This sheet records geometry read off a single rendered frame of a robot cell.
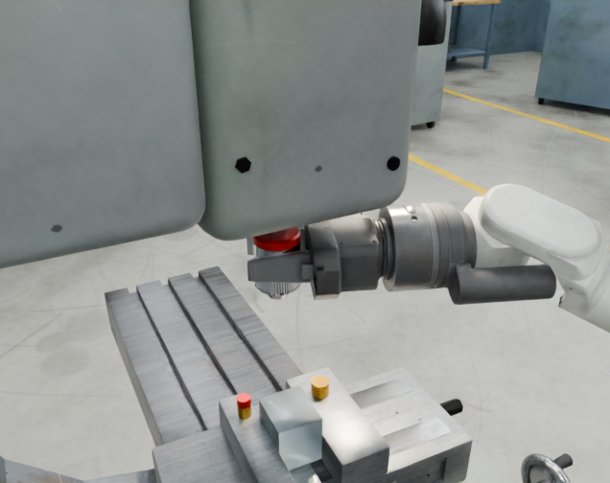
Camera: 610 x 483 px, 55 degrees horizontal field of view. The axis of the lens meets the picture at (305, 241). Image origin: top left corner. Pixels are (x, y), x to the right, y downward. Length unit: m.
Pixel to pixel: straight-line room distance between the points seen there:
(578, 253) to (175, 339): 0.67
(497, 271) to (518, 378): 1.93
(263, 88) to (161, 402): 0.59
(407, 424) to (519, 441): 1.50
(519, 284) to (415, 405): 0.26
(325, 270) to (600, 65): 6.10
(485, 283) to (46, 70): 0.41
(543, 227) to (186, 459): 0.46
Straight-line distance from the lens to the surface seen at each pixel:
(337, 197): 0.47
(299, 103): 0.43
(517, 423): 2.31
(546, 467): 1.22
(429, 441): 0.74
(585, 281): 0.59
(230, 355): 0.97
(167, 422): 0.87
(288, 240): 0.56
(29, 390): 2.54
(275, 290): 0.58
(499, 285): 0.58
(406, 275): 0.57
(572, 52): 6.63
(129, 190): 0.38
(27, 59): 0.36
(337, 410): 0.71
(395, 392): 0.80
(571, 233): 0.59
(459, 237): 0.58
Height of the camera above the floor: 1.52
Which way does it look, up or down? 27 degrees down
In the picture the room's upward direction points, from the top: straight up
